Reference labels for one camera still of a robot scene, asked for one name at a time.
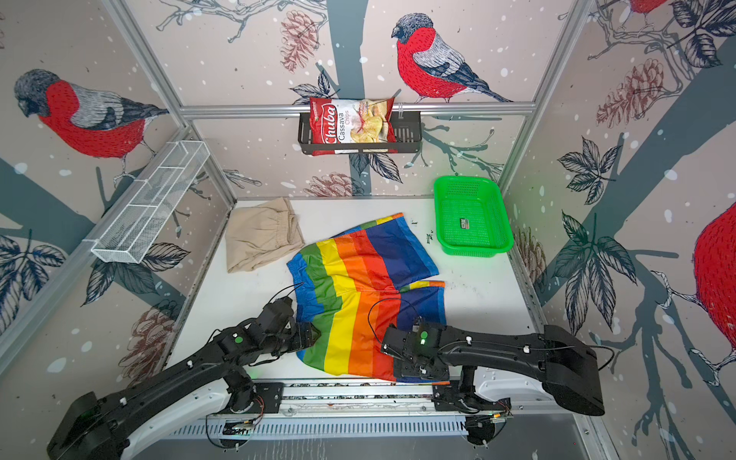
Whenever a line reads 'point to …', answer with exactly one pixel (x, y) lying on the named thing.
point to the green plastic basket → (471, 217)
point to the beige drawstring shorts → (257, 231)
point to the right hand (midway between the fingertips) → (409, 380)
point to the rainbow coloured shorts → (354, 287)
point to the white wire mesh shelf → (130, 235)
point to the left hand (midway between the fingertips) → (311, 342)
